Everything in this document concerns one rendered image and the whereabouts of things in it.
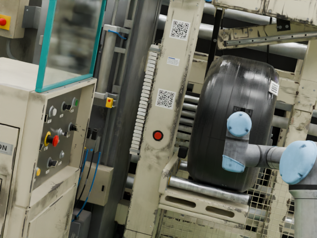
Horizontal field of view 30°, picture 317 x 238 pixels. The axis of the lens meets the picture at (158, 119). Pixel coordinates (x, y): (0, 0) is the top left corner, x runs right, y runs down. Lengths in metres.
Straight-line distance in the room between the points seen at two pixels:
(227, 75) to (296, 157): 0.82
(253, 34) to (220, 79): 0.55
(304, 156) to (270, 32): 1.33
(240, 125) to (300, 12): 0.92
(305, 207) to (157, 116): 1.06
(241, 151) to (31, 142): 0.66
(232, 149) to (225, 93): 0.42
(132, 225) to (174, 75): 0.68
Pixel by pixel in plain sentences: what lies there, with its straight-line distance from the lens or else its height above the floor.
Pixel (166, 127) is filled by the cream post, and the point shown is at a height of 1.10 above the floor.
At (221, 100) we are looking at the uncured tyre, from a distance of 2.27.
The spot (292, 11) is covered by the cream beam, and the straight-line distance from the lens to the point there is 2.67.
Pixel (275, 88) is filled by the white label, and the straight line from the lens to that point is 2.34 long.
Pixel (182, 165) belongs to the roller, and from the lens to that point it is 2.72.
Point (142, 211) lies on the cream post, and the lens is 2.59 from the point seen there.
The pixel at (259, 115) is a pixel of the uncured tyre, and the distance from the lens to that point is 2.27.
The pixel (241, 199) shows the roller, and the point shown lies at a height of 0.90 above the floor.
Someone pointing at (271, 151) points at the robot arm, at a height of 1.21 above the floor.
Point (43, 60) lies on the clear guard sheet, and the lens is 1.81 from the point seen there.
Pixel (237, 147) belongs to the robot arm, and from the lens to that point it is 1.91.
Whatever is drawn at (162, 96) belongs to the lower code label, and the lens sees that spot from 2.47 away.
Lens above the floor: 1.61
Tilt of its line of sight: 11 degrees down
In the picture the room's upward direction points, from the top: 12 degrees clockwise
